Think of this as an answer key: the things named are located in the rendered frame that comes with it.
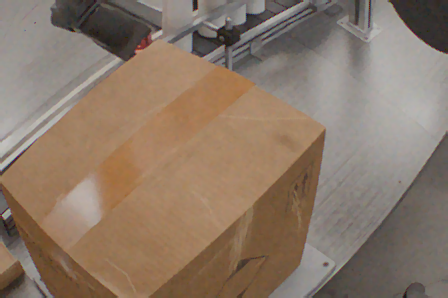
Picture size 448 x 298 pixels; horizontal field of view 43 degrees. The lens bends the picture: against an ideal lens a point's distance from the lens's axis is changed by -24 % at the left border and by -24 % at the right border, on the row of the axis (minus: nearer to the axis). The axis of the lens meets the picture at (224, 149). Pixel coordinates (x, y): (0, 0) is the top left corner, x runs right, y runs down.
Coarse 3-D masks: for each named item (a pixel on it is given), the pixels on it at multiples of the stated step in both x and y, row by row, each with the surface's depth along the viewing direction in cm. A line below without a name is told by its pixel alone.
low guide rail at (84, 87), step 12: (156, 36) 116; (120, 60) 112; (108, 72) 111; (84, 84) 108; (72, 96) 106; (60, 108) 105; (48, 120) 104; (24, 132) 101; (36, 132) 102; (12, 144) 99; (0, 156) 97
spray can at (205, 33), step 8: (200, 0) 115; (208, 0) 114; (216, 0) 114; (224, 0) 115; (200, 8) 116; (208, 8) 115; (216, 8) 115; (200, 16) 117; (224, 16) 118; (216, 24) 118; (224, 24) 119; (200, 32) 121; (208, 32) 119
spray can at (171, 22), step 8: (168, 0) 107; (176, 0) 106; (184, 0) 107; (168, 8) 108; (176, 8) 108; (184, 8) 108; (192, 8) 111; (168, 16) 109; (176, 16) 109; (184, 16) 110; (168, 24) 111; (176, 24) 110; (184, 24) 111; (168, 32) 112; (184, 40) 114; (184, 48) 115; (192, 48) 118
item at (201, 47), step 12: (276, 0) 131; (288, 0) 131; (300, 0) 132; (264, 12) 127; (276, 12) 128; (252, 24) 124; (192, 36) 122; (204, 48) 119; (216, 48) 119; (0, 192) 96; (0, 204) 94
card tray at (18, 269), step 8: (0, 240) 95; (0, 248) 94; (0, 256) 92; (8, 256) 93; (0, 264) 91; (8, 264) 91; (16, 264) 88; (0, 272) 86; (8, 272) 87; (16, 272) 89; (24, 272) 91; (0, 280) 86; (8, 280) 88; (0, 288) 87
